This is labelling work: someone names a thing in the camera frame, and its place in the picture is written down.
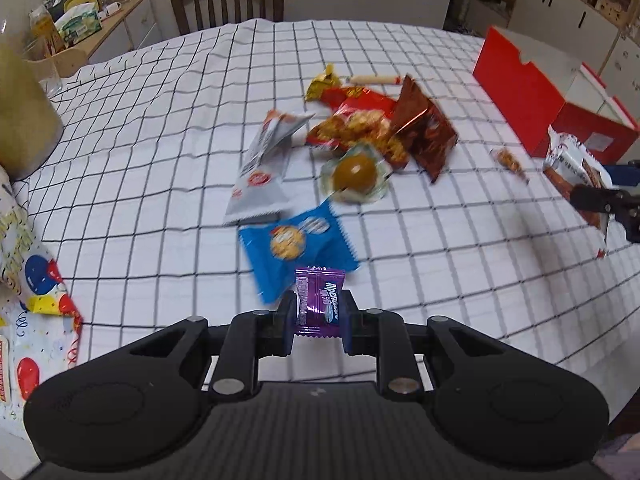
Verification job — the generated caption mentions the white red jerky packet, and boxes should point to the white red jerky packet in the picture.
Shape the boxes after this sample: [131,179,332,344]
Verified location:
[542,126,614,259]

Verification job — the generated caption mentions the purple candy packet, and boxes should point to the purple candy packet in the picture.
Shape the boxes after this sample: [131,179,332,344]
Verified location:
[295,266,345,338]

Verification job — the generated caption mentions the blue cookie packet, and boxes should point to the blue cookie packet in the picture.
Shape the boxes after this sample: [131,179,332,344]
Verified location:
[239,200,359,304]

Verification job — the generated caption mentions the small orange snack packet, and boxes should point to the small orange snack packet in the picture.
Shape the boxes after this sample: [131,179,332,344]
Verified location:
[490,148,529,183]

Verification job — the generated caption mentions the white triangular snack packet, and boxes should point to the white triangular snack packet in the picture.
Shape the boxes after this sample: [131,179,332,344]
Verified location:
[224,110,314,224]

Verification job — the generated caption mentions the dark brown foil snack bag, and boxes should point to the dark brown foil snack bag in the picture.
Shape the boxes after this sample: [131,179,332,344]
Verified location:
[390,75,458,183]

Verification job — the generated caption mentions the red cardboard box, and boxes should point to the red cardboard box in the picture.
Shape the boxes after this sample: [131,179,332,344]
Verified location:
[473,26,639,164]

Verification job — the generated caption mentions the clear wrapped egg yolk pastry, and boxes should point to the clear wrapped egg yolk pastry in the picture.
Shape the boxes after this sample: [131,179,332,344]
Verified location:
[320,143,393,205]

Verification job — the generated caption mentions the checkered white tablecloth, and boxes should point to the checkered white tablecloth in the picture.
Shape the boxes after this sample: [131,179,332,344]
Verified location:
[17,21,639,374]

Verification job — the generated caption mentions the colourful balloon gift bag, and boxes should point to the colourful balloon gift bag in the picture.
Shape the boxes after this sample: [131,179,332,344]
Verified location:
[0,172,82,439]

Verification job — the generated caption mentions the red snack bag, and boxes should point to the red snack bag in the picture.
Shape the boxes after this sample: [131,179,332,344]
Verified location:
[306,86,409,169]

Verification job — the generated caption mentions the sausage stick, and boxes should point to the sausage stick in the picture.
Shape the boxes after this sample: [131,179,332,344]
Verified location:
[345,75,402,86]

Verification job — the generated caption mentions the small yellow candy packet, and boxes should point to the small yellow candy packet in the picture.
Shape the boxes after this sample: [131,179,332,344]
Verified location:
[305,64,342,102]

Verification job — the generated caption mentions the gold thermos jug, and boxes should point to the gold thermos jug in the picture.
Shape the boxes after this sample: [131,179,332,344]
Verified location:
[0,41,63,180]

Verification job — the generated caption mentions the wooden sideboard white drawers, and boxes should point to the wooden sideboard white drawers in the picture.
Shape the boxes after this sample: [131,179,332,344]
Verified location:
[52,0,163,78]

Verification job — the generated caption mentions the clear drinking glass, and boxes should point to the clear drinking glass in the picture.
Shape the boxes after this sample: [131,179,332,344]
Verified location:
[23,38,63,98]

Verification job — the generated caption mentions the green tissue box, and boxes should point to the green tissue box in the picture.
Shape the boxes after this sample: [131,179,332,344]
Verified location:
[55,2,102,48]

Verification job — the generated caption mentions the orange juice bottle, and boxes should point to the orange juice bottle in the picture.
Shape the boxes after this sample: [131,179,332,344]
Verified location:
[29,4,66,58]

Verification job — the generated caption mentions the white wooden wall cabinet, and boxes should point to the white wooden wall cabinet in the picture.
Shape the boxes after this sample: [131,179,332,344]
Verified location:
[444,0,640,111]

